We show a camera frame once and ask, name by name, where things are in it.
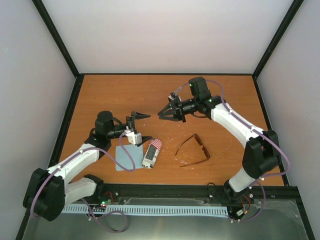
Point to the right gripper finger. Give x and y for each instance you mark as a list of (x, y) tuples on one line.
[(168, 111), (168, 118)]

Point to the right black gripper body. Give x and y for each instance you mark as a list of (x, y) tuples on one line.
[(178, 108)]

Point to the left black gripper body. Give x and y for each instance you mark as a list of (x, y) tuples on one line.
[(130, 122)]

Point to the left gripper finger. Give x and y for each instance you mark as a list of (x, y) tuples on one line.
[(139, 116), (145, 139)]

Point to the light blue cleaning cloth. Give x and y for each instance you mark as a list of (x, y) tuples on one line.
[(136, 152)]

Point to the flag newsprint glasses case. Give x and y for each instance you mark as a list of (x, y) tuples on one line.
[(152, 153)]

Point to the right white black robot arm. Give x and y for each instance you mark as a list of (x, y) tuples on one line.
[(261, 148)]

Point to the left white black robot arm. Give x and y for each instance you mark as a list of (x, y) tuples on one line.
[(106, 128)]

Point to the brown tinted sunglasses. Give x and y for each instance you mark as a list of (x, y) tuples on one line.
[(193, 151)]

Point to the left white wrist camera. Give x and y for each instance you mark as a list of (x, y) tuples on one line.
[(134, 137)]

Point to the black aluminium front rail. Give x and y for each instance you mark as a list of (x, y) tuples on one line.
[(160, 191)]

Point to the black frame post left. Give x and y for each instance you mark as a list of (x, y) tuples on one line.
[(47, 20)]

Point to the black frame post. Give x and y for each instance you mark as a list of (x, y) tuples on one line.
[(283, 26), (47, 20)]

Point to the light blue slotted cable duct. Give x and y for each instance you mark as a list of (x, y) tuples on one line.
[(162, 210)]

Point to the black frame post right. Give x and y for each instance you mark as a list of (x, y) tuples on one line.
[(283, 26)]

